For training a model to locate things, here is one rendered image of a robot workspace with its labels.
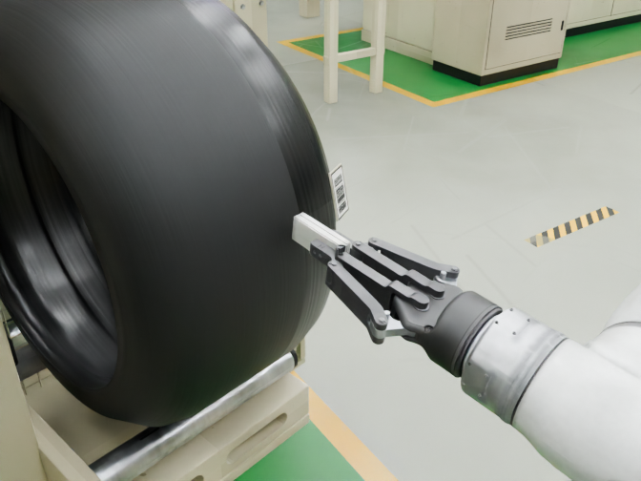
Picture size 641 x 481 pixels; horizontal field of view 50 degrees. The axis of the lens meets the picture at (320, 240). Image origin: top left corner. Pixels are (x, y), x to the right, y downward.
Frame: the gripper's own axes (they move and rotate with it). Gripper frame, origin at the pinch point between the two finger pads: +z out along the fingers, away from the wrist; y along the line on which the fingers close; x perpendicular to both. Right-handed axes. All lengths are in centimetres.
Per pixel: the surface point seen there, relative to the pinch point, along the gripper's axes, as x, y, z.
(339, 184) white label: 0.0, -9.9, 6.3
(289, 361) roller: 33.7, -9.9, 11.2
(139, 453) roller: 33.1, 16.2, 11.8
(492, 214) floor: 135, -228, 81
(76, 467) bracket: 30.0, 23.9, 13.1
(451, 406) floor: 127, -104, 22
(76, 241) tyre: 28, 2, 50
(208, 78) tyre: -13.1, 2.7, 15.2
